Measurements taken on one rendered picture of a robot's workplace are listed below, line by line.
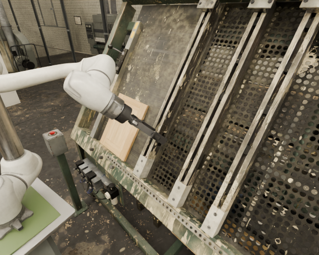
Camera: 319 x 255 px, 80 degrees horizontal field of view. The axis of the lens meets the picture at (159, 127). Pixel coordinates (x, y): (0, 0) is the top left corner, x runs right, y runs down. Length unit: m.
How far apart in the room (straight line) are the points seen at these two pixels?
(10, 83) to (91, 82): 0.30
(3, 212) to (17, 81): 0.69
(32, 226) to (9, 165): 0.35
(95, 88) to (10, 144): 0.69
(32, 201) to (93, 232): 0.82
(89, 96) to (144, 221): 1.59
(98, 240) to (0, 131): 1.28
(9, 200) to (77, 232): 1.02
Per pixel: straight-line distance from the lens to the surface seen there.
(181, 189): 0.99
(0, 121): 1.20
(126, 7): 1.84
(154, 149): 1.11
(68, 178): 1.96
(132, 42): 1.57
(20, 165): 1.31
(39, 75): 0.87
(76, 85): 0.69
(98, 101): 0.70
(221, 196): 0.91
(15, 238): 1.34
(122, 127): 1.37
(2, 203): 1.25
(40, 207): 1.41
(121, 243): 2.00
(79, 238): 2.12
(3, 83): 0.88
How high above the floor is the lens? 1.76
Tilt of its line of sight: 32 degrees down
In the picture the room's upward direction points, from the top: straight up
